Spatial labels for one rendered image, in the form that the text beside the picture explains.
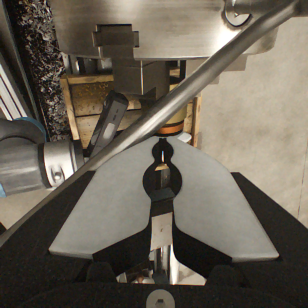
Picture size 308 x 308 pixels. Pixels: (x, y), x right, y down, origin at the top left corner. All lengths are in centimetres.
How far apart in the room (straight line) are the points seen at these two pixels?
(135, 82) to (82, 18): 8
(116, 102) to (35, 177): 16
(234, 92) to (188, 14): 167
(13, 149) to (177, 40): 29
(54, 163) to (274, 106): 203
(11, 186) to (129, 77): 24
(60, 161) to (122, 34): 21
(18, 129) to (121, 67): 26
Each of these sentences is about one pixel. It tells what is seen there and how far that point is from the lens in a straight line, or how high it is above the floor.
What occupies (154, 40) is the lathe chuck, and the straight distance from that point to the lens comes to 24.
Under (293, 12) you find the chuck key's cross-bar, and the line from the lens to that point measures 20.
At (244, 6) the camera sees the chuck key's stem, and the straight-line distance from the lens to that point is 25.
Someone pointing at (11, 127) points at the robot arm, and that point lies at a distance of 48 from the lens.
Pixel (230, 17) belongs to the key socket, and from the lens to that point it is 26.
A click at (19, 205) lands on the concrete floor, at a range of 192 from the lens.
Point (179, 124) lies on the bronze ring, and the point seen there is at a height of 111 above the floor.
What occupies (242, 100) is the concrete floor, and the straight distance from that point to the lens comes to 197.
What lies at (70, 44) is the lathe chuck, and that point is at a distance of 30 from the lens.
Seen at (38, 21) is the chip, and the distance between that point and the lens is 89.
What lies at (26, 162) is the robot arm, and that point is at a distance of 38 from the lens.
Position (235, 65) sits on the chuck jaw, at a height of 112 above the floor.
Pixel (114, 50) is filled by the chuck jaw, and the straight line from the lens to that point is 26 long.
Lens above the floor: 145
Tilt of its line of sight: 55 degrees down
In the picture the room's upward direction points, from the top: 147 degrees clockwise
